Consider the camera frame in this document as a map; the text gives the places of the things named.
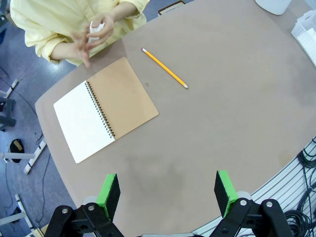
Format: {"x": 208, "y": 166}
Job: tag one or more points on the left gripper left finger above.
{"x": 111, "y": 195}

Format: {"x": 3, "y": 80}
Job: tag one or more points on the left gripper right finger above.
{"x": 223, "y": 190}

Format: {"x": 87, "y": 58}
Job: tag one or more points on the spiral notebook with brown cover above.
{"x": 106, "y": 108}

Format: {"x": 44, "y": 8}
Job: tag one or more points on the yellow pencil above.
{"x": 164, "y": 67}

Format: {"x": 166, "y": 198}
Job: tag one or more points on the white paper ball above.
{"x": 95, "y": 29}

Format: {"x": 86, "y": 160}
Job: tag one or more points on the person's left forearm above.
{"x": 126, "y": 11}

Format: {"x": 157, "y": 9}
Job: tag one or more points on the person's right forearm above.
{"x": 61, "y": 50}

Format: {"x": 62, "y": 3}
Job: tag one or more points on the person's right hand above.
{"x": 80, "y": 44}

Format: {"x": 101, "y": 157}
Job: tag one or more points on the person's left hand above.
{"x": 109, "y": 24}

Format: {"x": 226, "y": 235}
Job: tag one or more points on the black shoe on floor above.
{"x": 15, "y": 150}

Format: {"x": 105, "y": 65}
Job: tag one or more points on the grey step stool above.
{"x": 6, "y": 116}

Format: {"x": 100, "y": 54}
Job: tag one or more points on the white plastic basket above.
{"x": 306, "y": 37}

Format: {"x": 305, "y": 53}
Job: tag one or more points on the person in yellow shirt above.
{"x": 49, "y": 22}

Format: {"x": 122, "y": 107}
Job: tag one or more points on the white trash bin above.
{"x": 271, "y": 6}

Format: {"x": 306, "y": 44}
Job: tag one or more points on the brown framed board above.
{"x": 170, "y": 7}

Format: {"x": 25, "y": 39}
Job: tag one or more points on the white table leg frame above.
{"x": 29, "y": 158}

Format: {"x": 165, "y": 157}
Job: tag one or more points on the white floor frame legs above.
{"x": 19, "y": 209}

